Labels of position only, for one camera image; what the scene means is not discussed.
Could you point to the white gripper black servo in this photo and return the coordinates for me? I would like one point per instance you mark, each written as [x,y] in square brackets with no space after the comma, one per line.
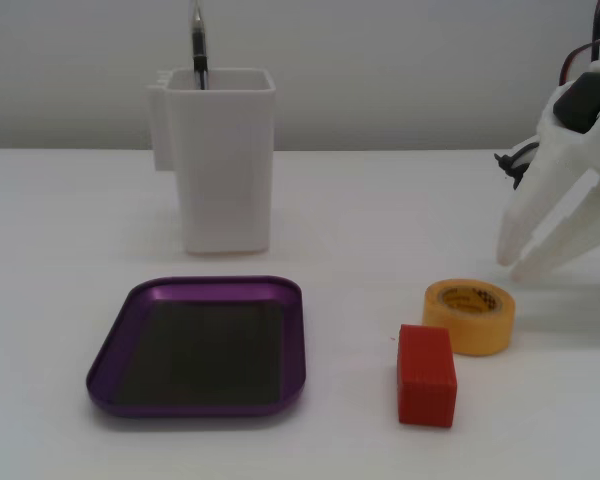
[566,150]

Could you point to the yellow tape roll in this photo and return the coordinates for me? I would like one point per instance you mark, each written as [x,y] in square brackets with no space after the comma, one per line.
[475,330]

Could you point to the red rectangular block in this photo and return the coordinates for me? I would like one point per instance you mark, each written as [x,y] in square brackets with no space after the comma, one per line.
[425,380]

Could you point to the white plastic pen holder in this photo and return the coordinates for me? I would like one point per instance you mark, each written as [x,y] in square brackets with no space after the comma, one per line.
[225,165]

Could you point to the purple metal tray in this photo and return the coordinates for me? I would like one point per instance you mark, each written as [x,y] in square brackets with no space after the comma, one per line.
[200,360]

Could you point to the black pen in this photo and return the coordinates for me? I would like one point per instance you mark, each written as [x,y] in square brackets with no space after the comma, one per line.
[198,45]

